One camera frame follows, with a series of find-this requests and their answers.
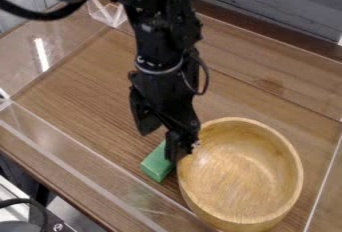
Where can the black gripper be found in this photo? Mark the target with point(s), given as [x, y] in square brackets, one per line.
[161, 102]

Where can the green rectangular block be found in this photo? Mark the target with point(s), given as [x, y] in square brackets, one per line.
[156, 166]

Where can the brown wooden bowl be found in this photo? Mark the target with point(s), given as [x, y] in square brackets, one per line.
[243, 178]

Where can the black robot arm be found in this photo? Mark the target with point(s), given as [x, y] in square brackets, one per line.
[168, 30]

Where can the clear acrylic tray wall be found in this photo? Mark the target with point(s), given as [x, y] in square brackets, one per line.
[68, 129]

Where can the clear acrylic corner bracket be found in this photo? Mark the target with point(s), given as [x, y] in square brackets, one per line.
[108, 13]

